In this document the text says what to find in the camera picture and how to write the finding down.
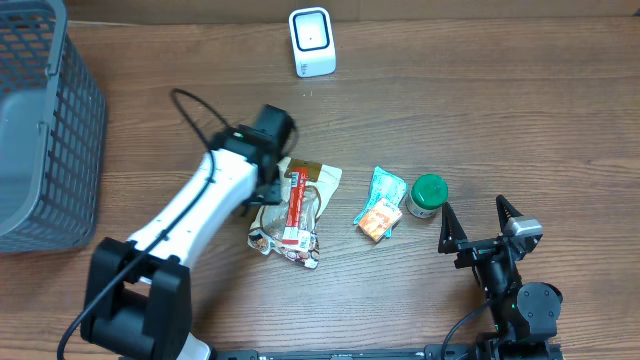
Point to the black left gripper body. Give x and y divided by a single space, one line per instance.
270 193

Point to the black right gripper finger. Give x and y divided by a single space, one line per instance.
507 214
452 234

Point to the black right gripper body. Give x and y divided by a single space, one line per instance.
482 245

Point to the brown white snack bag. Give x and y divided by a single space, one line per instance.
265 232

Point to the green lid jar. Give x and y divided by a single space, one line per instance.
427 196

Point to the red snack bar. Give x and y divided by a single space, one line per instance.
293 237

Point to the teal orange tissue pack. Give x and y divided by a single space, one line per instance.
381 211

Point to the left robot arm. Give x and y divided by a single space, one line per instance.
138 298

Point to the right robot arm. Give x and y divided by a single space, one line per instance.
525 314

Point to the white barcode scanner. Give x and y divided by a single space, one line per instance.
312 42

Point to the grey plastic mesh basket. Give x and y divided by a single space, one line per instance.
53 129

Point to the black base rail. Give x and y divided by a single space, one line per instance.
429 352

